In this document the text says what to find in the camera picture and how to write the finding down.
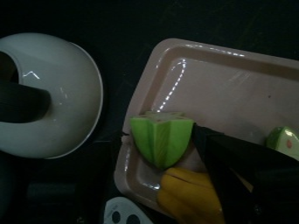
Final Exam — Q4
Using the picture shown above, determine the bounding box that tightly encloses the yellow banana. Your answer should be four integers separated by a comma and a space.
156, 166, 228, 224

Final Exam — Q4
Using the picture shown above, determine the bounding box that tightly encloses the white bowl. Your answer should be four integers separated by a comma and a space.
0, 32, 105, 160

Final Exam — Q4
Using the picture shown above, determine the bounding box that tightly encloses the green starfruit top piece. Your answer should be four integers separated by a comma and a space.
128, 110, 195, 171

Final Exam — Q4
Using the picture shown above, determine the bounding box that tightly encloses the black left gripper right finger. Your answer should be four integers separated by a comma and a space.
192, 123, 299, 224

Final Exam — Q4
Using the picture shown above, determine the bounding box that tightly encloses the pink plastic tray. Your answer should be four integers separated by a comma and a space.
113, 38, 299, 221

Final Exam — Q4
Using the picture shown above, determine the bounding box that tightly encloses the green white toy fruit slice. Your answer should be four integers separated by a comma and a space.
266, 125, 299, 162

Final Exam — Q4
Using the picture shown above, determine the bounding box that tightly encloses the black cylindrical object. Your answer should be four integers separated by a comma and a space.
0, 80, 52, 124

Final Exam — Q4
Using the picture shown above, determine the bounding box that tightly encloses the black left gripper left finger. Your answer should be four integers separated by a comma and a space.
0, 130, 132, 224

